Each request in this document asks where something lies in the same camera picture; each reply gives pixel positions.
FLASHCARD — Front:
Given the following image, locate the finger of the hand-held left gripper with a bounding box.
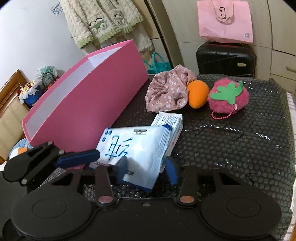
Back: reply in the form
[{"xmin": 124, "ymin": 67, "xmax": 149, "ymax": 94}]
[
  {"xmin": 26, "ymin": 162, "xmax": 58, "ymax": 193},
  {"xmin": 22, "ymin": 141, "xmax": 101, "ymax": 168}
]

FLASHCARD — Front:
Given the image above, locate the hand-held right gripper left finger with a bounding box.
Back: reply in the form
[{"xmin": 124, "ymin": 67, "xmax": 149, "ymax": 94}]
[{"xmin": 50, "ymin": 157, "xmax": 128, "ymax": 207}]

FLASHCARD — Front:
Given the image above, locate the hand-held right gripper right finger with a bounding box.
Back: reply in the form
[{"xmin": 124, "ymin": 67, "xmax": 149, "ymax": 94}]
[{"xmin": 166, "ymin": 156, "xmax": 247, "ymax": 206}]

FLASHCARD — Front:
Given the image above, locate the blue white tissue pack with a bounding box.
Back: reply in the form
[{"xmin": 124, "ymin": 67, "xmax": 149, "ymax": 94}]
[{"xmin": 89, "ymin": 126, "xmax": 173, "ymax": 192}]

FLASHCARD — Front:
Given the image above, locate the pink cardboard box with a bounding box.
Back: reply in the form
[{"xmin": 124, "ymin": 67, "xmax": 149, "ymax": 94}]
[{"xmin": 22, "ymin": 39, "xmax": 149, "ymax": 154}]

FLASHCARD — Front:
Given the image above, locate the orange plush carrot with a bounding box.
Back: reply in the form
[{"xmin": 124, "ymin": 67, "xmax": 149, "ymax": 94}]
[{"xmin": 187, "ymin": 80, "xmax": 210, "ymax": 109}]

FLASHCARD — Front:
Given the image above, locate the pink floral cloth cap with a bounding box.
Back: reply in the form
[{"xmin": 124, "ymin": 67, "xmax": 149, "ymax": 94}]
[{"xmin": 146, "ymin": 65, "xmax": 197, "ymax": 113}]

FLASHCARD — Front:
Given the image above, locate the pink strawberry plush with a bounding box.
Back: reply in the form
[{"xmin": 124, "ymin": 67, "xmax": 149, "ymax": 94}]
[{"xmin": 207, "ymin": 78, "xmax": 250, "ymax": 120}]

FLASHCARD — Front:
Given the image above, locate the blue orange plush toy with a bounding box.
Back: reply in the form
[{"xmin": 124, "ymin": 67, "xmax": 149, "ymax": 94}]
[{"xmin": 9, "ymin": 138, "xmax": 34, "ymax": 160}]

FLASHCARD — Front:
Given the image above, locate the black bubble wrap mat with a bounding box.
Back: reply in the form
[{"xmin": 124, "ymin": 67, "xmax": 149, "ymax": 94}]
[{"xmin": 42, "ymin": 74, "xmax": 296, "ymax": 232}]

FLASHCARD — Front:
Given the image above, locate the blue flower basket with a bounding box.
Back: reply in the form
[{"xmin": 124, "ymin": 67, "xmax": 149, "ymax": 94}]
[{"xmin": 19, "ymin": 80, "xmax": 44, "ymax": 107}]

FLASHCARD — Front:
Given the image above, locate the wooden chair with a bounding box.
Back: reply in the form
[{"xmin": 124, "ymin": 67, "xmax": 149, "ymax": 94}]
[{"xmin": 0, "ymin": 70, "xmax": 31, "ymax": 165}]

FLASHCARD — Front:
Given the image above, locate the white green plastic bag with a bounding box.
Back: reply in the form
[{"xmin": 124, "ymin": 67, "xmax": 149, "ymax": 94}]
[{"xmin": 35, "ymin": 65, "xmax": 58, "ymax": 81}]

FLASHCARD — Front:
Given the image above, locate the teal handbag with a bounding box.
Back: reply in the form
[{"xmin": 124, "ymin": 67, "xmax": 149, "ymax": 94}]
[{"xmin": 142, "ymin": 52, "xmax": 172, "ymax": 75}]

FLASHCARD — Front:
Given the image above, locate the black suitcase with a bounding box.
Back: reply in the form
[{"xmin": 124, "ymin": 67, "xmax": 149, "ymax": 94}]
[{"xmin": 196, "ymin": 41, "xmax": 257, "ymax": 78}]

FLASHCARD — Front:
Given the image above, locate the beige wardrobe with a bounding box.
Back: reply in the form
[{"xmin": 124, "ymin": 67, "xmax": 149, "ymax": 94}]
[{"xmin": 144, "ymin": 0, "xmax": 296, "ymax": 91}]

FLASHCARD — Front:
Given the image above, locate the cream fleece robe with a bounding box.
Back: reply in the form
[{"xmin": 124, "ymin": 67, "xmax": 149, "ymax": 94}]
[{"xmin": 59, "ymin": 0, "xmax": 154, "ymax": 52}]

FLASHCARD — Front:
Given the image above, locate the pink tote bag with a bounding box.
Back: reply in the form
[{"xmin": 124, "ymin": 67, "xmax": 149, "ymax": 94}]
[{"xmin": 197, "ymin": 0, "xmax": 253, "ymax": 44}]

